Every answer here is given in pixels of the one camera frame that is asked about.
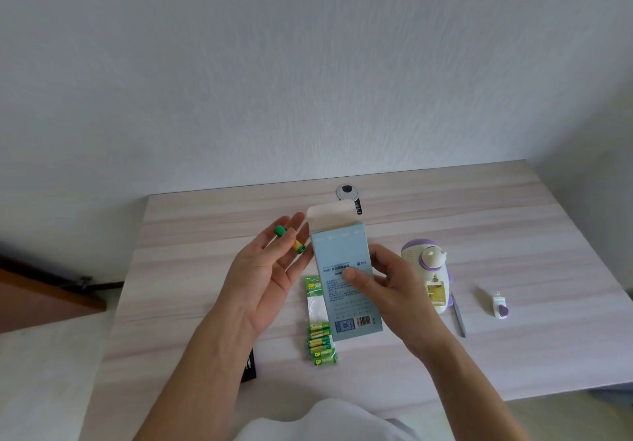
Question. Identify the person's left hand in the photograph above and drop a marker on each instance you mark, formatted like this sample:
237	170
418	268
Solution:
259	287

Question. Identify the person's right hand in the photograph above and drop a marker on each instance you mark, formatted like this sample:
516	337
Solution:
405	302

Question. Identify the person's right thumb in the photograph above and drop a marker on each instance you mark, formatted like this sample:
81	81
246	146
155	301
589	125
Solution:
358	277

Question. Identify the person's left thumb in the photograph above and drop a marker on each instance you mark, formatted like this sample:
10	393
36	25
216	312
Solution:
269	238

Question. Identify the green yellow battery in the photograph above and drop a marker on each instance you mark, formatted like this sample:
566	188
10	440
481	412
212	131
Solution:
296	245

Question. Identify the light blue cardboard box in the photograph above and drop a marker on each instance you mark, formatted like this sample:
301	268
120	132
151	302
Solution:
339	253

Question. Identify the person's left forearm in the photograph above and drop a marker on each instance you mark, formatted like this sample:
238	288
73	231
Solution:
198	386

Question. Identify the person's right forearm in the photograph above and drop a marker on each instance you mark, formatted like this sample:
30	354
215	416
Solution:
465	391

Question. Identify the green battery blister pack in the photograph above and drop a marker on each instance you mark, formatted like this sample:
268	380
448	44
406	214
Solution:
319	327

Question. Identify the white purple toy device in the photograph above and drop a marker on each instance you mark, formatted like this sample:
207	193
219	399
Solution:
435	267

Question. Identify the grey screwdriver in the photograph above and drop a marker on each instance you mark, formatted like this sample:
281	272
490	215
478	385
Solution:
459	317

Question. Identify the black flat object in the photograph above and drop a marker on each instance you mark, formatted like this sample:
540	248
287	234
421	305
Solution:
250	369

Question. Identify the white purple battery cover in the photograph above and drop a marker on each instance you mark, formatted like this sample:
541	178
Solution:
500	307

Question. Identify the person's white clothing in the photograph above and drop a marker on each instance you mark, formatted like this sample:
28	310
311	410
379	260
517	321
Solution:
321	423

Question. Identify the brown wooden furniture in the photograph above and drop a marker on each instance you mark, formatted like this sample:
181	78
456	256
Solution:
39	300

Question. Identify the black metal bracket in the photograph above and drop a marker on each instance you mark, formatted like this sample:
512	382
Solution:
91	285

